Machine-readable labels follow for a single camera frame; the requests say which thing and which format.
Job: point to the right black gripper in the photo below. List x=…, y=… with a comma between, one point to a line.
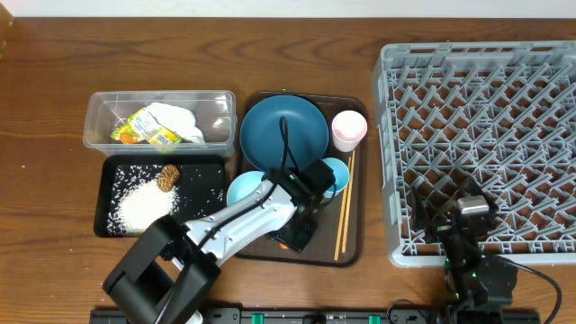
x=448, y=226

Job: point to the light blue rice bowl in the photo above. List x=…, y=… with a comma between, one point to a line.
x=244, y=185

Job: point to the brown textured food piece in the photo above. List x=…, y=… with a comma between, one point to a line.
x=167, y=178

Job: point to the white napkin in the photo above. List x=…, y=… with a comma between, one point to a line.
x=178, y=120

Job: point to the yellow green snack wrapper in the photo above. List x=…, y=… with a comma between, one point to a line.
x=143, y=126

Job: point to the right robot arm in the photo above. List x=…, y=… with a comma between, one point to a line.
x=482, y=284

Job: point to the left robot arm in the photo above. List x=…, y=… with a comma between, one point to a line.
x=170, y=269

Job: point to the grey dishwasher rack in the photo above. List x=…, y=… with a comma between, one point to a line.
x=501, y=113

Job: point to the wooden chopstick left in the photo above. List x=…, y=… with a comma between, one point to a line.
x=342, y=213

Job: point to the light blue cup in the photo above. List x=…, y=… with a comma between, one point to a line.
x=341, y=174

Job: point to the brown serving tray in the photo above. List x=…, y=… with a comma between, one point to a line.
x=321, y=248

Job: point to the dark blue plate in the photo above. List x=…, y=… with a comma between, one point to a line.
x=261, y=140

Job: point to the pink cup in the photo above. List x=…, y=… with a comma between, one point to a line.
x=348, y=129

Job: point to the clear plastic bin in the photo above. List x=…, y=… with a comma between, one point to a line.
x=214, y=110

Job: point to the white rice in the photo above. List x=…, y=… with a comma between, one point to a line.
x=137, y=201

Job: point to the black tray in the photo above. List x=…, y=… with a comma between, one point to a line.
x=110, y=164

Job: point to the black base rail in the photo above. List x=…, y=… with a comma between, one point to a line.
x=237, y=316

